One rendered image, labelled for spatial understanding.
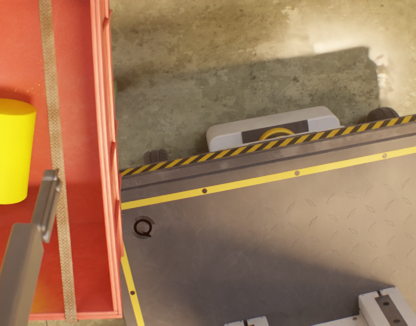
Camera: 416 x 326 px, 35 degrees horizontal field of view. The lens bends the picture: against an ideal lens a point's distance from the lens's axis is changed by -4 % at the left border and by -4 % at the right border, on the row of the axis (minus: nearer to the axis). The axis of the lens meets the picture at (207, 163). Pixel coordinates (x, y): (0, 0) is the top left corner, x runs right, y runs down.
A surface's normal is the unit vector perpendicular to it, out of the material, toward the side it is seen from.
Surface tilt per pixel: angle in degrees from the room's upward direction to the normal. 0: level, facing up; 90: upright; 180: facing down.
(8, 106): 90
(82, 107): 0
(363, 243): 0
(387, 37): 0
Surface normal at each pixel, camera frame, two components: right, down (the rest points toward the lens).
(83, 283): -0.02, -0.95
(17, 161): 0.69, 0.35
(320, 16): 0.09, 0.32
